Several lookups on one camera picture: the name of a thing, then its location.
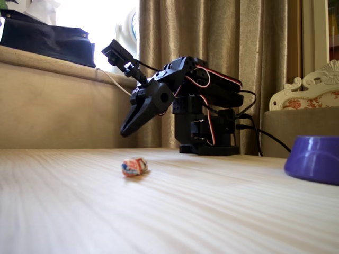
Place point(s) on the candy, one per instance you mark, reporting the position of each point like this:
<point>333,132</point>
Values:
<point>134,166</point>

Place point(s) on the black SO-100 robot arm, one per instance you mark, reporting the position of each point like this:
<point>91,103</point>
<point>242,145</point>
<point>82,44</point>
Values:
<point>219,88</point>

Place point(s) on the purple plastic bowl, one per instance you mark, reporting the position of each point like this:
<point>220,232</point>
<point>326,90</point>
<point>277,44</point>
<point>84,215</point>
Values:
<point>315,158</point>

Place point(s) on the black gripper-mounted webcam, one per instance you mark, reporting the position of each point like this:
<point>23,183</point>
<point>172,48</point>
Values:
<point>116,53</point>

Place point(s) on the white desk fan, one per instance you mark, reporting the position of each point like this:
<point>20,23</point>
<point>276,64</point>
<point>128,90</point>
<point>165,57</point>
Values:
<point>133,23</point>

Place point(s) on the beige upholstered bench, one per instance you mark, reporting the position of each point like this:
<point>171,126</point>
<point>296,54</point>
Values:
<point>53,111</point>

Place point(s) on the beige patterned curtain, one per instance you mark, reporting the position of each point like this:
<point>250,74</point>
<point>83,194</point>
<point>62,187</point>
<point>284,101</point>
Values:
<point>225,31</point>

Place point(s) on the black fabric bag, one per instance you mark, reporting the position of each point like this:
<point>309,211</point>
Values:
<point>47,42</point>

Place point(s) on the olive sofa back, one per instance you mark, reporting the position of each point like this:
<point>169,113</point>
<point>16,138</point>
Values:
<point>280,127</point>

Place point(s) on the white door frame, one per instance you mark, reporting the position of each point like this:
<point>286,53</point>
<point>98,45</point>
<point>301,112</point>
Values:
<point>315,39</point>

